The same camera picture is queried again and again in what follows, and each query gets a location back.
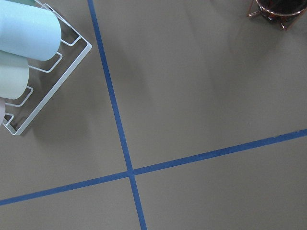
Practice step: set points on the blue pastel cup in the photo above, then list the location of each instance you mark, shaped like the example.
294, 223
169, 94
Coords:
28, 31

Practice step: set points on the green pastel cup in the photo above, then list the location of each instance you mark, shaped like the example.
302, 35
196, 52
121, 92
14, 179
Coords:
14, 75

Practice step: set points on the pink pastel cup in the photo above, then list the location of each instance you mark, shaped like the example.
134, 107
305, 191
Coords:
2, 109

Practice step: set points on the white wire cup rack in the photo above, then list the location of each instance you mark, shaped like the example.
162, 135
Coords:
46, 77

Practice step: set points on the copper wire bottle rack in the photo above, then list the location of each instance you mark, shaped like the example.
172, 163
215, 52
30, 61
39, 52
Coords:
282, 12

